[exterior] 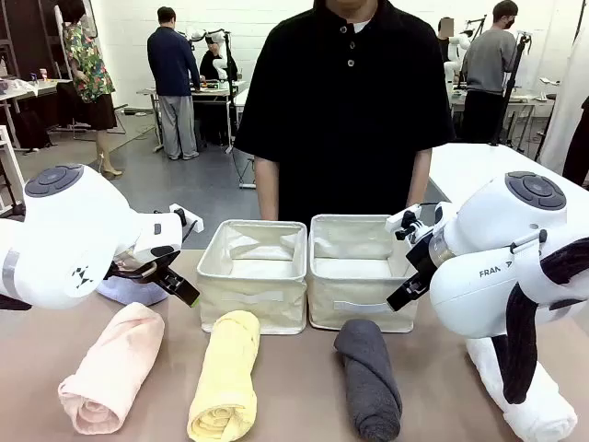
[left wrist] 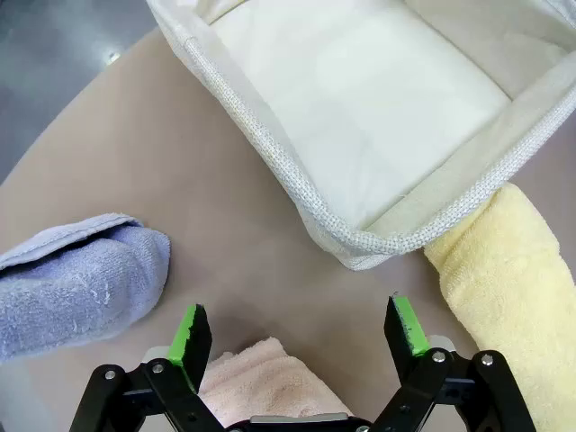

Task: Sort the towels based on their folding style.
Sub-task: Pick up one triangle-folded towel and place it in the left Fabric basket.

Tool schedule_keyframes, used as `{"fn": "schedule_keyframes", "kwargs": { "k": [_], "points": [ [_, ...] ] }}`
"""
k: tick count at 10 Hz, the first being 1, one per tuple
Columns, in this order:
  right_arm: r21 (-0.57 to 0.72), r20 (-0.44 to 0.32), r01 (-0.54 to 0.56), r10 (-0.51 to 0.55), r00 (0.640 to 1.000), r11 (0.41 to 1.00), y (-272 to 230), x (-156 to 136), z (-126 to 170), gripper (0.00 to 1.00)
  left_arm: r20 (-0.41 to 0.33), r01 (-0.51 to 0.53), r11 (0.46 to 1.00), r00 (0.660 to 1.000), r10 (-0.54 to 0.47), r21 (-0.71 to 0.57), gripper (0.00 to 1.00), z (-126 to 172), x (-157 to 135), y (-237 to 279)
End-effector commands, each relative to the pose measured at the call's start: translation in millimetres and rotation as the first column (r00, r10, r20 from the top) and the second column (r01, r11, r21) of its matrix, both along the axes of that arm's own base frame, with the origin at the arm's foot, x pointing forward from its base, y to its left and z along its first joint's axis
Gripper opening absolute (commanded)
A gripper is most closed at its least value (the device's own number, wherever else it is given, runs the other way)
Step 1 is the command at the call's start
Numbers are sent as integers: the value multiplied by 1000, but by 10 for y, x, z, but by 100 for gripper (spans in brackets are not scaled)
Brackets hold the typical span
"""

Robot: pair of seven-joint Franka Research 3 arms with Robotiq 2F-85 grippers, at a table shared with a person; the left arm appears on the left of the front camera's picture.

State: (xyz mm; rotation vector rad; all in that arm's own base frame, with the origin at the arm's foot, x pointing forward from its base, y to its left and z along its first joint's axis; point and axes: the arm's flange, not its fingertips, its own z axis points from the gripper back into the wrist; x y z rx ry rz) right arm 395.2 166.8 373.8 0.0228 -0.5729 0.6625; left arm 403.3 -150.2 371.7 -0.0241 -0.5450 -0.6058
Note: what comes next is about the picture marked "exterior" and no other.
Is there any cream fabric storage bin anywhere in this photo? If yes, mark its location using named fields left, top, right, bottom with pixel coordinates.
left=306, top=214, right=416, bottom=333
left=196, top=219, right=308, bottom=335

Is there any white towel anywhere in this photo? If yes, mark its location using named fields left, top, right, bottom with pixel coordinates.
left=465, top=335, right=579, bottom=442

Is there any person with blurred face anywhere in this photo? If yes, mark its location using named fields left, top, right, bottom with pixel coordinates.
left=435, top=17, right=462, bottom=96

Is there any grey background work table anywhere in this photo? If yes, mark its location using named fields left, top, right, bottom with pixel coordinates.
left=0, top=77, right=75, bottom=149
left=135, top=81, right=249, bottom=154
left=449, top=86, right=559, bottom=154

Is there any yellow towel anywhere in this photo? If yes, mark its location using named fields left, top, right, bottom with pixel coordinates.
left=187, top=309, right=262, bottom=441

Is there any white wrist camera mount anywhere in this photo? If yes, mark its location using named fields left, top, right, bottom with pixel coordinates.
left=385, top=202, right=423, bottom=243
left=168, top=203, right=205, bottom=232

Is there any woman in floral shirt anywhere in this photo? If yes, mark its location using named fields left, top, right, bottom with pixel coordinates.
left=57, top=0, right=125, bottom=179

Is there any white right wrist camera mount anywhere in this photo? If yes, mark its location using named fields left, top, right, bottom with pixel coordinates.
left=385, top=202, right=423, bottom=243

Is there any man in navy sweater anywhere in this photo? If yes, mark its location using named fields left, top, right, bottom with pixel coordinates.
left=146, top=6, right=202, bottom=161

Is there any seated person in black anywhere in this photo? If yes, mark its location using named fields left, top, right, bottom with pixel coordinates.
left=199, top=35, right=240, bottom=145

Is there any lavender towel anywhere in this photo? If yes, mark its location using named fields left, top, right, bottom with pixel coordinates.
left=95, top=274, right=170, bottom=307

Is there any white hanging curtain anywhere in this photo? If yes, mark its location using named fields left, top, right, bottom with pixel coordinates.
left=535, top=0, right=589, bottom=177

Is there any man in grey sweater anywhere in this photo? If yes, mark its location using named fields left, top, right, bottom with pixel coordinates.
left=460, top=0, right=519, bottom=145

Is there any white side table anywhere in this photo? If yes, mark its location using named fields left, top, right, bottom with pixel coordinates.
left=426, top=142, right=589, bottom=209

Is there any black cable sleeve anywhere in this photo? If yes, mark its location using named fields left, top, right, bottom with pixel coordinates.
left=500, top=237, right=589, bottom=406

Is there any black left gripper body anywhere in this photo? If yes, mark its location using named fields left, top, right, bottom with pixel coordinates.
left=109, top=248, right=182, bottom=282

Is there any pink rolled towel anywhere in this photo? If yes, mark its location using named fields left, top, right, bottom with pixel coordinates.
left=57, top=301, right=166, bottom=436

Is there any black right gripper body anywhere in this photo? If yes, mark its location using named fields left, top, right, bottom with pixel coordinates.
left=405, top=231, right=444, bottom=279

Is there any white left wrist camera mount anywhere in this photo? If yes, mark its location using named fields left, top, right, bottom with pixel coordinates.
left=168, top=203, right=205, bottom=232

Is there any white shelf frame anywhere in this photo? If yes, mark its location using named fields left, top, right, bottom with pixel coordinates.
left=0, top=123, right=28, bottom=218

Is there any black tripod stand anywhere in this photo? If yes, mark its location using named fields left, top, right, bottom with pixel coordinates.
left=500, top=31, right=534, bottom=140

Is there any dark grey towel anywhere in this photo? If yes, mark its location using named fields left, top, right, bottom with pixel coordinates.
left=333, top=319, right=404, bottom=442

